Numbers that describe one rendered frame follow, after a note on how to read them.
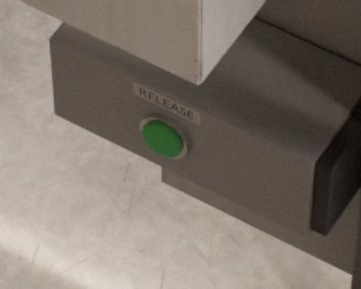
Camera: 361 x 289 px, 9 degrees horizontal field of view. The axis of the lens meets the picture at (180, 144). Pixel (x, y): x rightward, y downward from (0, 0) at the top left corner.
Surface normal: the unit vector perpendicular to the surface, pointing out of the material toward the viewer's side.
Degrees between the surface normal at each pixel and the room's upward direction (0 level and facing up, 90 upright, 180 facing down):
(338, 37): 90
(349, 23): 90
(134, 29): 90
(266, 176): 90
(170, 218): 0
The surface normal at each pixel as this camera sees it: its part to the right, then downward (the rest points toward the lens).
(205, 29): 0.85, 0.41
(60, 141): 0.00, -0.61
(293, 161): -0.52, 0.68
